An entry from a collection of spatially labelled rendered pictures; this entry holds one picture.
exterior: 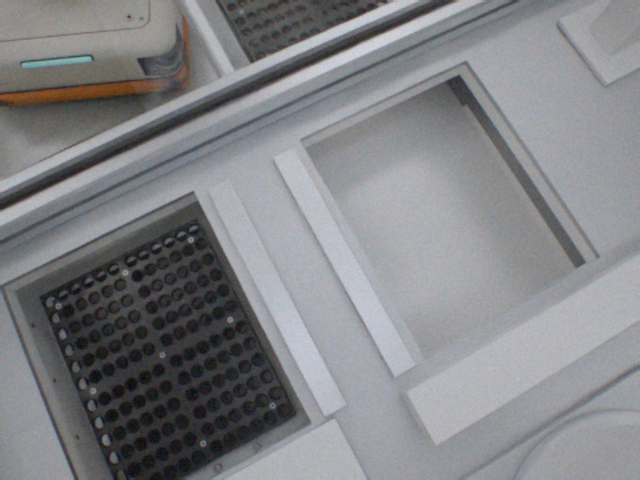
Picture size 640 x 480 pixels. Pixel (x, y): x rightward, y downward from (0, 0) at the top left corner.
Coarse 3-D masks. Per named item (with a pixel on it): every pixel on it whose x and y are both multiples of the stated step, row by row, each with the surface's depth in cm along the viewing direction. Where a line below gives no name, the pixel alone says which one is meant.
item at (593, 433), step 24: (624, 384) 44; (576, 408) 44; (600, 408) 44; (624, 408) 44; (552, 432) 43; (576, 432) 41; (600, 432) 41; (624, 432) 39; (504, 456) 43; (528, 456) 42; (552, 456) 41; (576, 456) 39; (600, 456) 36; (624, 456) 34
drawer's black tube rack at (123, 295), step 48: (192, 240) 53; (96, 288) 51; (144, 288) 54; (192, 288) 55; (96, 336) 53; (144, 336) 53; (192, 336) 50; (240, 336) 50; (96, 384) 49; (144, 384) 49; (192, 384) 49; (240, 384) 52; (96, 432) 48; (144, 432) 48; (192, 432) 48; (240, 432) 51
